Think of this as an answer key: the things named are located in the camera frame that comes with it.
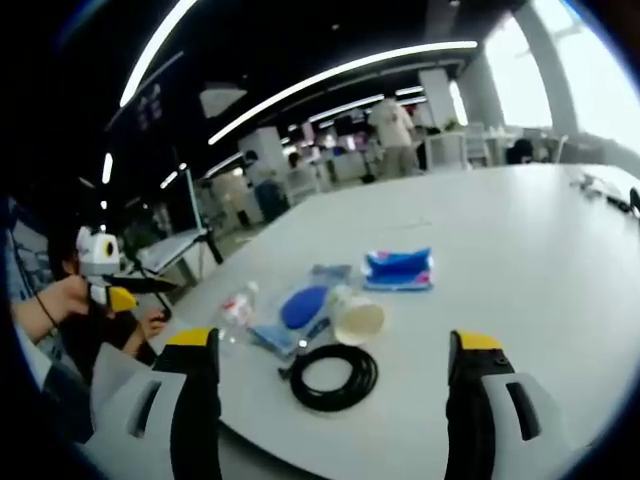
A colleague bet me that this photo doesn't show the white paper cup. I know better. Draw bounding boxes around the white paper cup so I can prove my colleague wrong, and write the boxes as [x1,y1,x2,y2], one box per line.
[330,284,387,347]

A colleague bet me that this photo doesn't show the black cable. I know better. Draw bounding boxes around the black cable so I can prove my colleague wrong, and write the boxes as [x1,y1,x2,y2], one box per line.
[277,343,380,413]

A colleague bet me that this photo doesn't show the long ceiling light strip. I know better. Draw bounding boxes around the long ceiling light strip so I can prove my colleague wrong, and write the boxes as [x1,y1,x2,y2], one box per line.
[118,0,202,109]
[206,40,480,147]

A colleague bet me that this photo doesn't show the clear plastic water bottle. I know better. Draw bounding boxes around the clear plastic water bottle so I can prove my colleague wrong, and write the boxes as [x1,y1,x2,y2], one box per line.
[218,280,261,347]

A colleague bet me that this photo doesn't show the blue tissue pack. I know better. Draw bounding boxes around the blue tissue pack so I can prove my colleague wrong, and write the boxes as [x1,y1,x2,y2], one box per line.
[361,246,436,293]

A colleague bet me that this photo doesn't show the person's left hand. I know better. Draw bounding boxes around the person's left hand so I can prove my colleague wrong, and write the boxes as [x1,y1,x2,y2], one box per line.
[36,277,95,327]

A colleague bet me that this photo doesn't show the small items on table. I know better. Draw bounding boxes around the small items on table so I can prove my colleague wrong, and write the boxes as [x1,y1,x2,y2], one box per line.
[568,169,640,219]

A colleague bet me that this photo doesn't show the metal stand pole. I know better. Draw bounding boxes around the metal stand pole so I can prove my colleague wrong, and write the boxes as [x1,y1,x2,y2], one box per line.
[183,166,225,265]

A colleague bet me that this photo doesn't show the black wristband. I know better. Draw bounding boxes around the black wristband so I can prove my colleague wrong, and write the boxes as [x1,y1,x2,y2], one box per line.
[33,293,58,329]

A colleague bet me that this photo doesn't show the blue brush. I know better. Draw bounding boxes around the blue brush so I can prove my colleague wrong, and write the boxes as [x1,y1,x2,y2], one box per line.
[248,263,354,357]

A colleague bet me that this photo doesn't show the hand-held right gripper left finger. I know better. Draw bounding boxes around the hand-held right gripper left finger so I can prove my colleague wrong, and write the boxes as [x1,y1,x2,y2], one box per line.
[79,327,224,480]

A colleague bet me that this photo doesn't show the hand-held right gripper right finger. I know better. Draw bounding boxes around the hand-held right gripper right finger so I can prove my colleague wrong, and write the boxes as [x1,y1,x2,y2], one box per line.
[444,328,586,480]

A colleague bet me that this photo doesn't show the white table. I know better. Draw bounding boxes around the white table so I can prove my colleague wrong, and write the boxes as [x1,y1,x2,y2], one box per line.
[149,162,640,480]

